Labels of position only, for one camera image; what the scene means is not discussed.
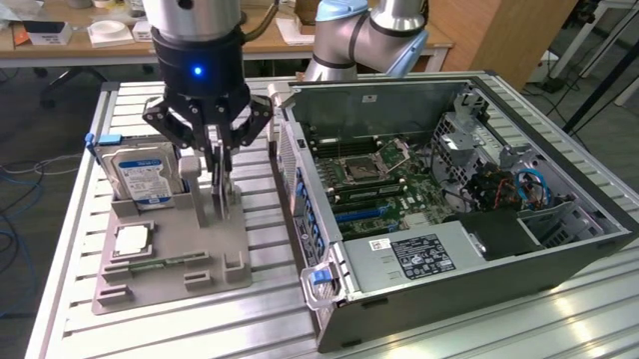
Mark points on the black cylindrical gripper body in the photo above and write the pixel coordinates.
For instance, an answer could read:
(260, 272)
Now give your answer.
(199, 71)

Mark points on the green low-profile graphics card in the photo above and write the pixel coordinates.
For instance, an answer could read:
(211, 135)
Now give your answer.
(219, 194)

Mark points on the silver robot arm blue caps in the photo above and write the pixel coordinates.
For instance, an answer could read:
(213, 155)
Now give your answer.
(199, 18)

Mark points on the beige case latch bar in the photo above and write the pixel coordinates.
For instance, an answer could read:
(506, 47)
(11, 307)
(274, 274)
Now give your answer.
(272, 112)

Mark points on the small white labelled box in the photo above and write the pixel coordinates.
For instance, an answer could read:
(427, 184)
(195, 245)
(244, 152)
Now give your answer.
(141, 34)

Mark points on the thin metal locking lever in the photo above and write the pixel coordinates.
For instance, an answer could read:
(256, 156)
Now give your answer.
(339, 147)

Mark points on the white box round insert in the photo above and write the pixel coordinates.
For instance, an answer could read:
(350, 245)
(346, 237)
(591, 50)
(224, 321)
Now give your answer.
(112, 37)

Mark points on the white paper stack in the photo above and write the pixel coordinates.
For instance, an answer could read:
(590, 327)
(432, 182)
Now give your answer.
(295, 35)

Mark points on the CPU socket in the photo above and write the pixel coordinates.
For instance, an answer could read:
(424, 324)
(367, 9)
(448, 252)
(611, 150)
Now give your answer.
(360, 168)

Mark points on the wooden desk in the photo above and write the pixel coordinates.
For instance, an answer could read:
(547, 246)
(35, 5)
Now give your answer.
(75, 52)

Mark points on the black office chair base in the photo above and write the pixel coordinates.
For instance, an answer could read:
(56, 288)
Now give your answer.
(48, 100)

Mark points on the grey plastic parts rack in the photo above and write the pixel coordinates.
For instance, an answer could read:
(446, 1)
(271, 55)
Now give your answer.
(169, 239)

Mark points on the metal socket cover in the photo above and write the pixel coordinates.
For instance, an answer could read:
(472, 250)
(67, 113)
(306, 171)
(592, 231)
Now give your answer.
(396, 151)

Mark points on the labelled RAM stick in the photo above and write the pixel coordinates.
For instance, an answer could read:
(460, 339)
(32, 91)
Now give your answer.
(371, 191)

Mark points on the silver CPU chip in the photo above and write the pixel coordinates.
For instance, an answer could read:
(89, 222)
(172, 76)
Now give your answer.
(132, 241)

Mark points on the white box dark lid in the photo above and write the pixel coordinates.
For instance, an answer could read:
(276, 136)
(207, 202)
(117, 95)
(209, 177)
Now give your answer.
(49, 37)

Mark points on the black expansion slot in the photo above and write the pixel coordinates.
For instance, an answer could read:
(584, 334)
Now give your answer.
(359, 206)

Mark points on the blue expansion slot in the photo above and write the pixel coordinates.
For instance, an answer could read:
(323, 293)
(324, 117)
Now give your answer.
(362, 215)

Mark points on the green RAM stick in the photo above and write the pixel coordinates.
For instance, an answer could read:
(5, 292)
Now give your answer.
(149, 266)

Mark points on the perforated metal disk bay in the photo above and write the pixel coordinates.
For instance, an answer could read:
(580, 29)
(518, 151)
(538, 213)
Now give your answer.
(454, 161)

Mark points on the silver chipset heat sink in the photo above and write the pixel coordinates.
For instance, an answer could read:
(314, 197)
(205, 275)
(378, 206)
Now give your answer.
(416, 220)

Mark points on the blue case latch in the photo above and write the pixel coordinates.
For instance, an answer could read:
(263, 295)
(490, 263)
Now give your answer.
(319, 278)

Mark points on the grey power supply unit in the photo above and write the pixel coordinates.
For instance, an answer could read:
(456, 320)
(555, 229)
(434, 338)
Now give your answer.
(379, 269)

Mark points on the wooden cabinet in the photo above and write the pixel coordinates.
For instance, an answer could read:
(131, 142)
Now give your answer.
(499, 37)

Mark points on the black plastic shroud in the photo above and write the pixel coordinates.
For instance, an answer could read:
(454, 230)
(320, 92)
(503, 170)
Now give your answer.
(499, 232)

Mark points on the black open PC case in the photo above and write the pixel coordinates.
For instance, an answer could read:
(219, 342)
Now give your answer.
(450, 318)

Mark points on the hard disk blue bracket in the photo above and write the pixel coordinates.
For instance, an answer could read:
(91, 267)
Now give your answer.
(141, 175)

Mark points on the white metal desk frame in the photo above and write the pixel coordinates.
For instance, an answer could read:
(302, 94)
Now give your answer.
(628, 91)

